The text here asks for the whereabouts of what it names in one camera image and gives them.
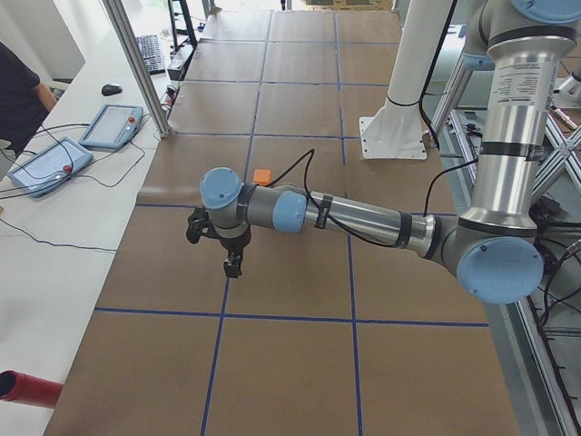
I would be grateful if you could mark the black computer mouse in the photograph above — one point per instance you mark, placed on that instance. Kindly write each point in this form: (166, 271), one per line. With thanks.
(111, 89)

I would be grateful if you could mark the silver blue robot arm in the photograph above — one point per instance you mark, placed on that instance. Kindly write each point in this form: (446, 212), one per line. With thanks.
(489, 247)

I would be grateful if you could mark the seated person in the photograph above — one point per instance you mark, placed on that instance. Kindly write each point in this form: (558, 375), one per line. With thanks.
(25, 101)

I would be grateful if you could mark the blue teach pendant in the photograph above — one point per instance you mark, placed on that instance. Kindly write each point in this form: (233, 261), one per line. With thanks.
(113, 127)
(44, 172)

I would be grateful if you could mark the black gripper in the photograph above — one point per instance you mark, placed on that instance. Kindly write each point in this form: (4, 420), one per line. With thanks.
(233, 246)

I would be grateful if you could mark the orange foam cube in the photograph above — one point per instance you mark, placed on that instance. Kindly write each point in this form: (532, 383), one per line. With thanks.
(262, 177)

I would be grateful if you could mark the black keyboard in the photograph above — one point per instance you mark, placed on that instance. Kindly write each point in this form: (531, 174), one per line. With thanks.
(151, 53)

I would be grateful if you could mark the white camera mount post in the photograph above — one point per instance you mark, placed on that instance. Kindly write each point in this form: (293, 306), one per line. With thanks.
(395, 131)

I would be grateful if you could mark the near blue teach pendant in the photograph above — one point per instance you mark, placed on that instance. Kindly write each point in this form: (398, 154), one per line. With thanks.
(44, 172)

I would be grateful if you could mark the aluminium frame post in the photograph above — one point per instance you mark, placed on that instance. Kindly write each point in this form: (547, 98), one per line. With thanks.
(122, 26)

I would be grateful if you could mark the red cylinder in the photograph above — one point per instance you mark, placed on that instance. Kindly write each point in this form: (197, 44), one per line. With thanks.
(27, 389)

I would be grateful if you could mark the far blue teach pendant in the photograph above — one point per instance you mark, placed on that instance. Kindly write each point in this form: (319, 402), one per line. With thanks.
(113, 127)

